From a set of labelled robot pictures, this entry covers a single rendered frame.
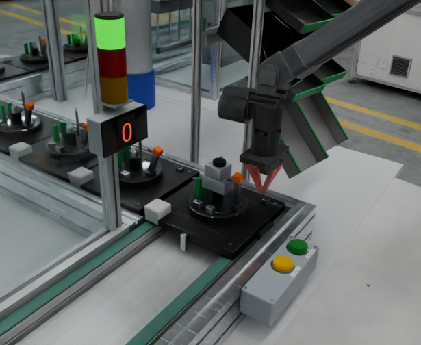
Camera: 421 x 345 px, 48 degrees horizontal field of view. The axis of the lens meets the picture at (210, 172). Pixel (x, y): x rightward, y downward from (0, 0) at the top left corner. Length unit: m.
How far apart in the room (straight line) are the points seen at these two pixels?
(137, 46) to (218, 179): 0.96
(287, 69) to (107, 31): 0.33
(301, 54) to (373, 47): 4.49
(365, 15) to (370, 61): 4.52
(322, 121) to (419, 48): 3.80
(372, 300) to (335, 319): 0.11
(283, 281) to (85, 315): 0.37
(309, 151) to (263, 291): 0.52
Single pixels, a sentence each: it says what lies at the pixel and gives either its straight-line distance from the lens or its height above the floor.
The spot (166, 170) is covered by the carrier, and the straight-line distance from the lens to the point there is 1.26.
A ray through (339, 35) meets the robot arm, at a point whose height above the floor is 1.39.
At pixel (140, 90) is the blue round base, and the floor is 0.95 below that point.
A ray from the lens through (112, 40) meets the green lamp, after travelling 0.85.
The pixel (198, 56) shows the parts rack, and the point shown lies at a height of 1.25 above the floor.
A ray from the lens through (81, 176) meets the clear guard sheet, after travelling 0.94.
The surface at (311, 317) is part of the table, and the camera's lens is 1.02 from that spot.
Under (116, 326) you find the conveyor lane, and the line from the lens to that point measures 0.90.
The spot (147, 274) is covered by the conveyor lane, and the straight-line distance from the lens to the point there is 1.00.
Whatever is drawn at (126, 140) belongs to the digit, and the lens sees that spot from 0.92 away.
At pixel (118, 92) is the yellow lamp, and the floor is 1.28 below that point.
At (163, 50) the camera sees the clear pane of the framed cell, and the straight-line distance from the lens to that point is 2.21.
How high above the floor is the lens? 1.57
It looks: 29 degrees down
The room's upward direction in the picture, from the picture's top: 2 degrees clockwise
